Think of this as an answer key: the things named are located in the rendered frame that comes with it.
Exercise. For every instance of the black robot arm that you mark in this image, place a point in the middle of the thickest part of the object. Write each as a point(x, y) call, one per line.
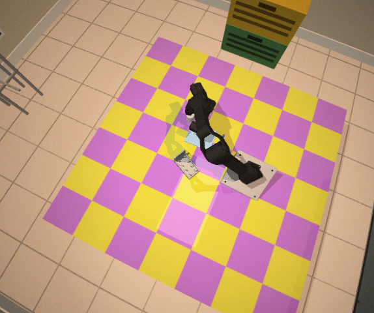
point(219, 153)

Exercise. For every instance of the grey dish rack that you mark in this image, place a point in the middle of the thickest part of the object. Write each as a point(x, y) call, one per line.
point(185, 164)

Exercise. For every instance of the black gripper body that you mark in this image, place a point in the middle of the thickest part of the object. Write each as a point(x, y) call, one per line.
point(193, 127)

